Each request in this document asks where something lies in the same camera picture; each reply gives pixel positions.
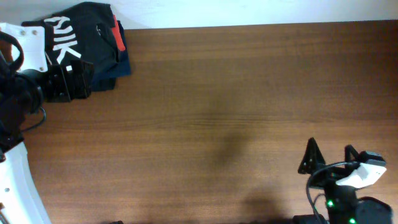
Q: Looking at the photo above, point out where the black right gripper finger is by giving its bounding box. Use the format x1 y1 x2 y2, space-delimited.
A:
298 138 326 174
345 144 359 162

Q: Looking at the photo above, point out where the dark green t-shirt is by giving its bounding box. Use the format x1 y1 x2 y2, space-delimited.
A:
21 2 120 82

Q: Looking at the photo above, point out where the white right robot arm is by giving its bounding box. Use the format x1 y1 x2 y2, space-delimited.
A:
292 138 393 224

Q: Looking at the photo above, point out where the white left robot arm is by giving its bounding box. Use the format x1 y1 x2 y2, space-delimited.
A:
1 22 94 223

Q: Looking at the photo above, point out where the navy folded shirt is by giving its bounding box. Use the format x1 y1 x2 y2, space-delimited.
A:
91 21 132 91

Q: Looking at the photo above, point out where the red folded shirt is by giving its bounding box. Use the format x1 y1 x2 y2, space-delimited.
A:
111 15 126 52

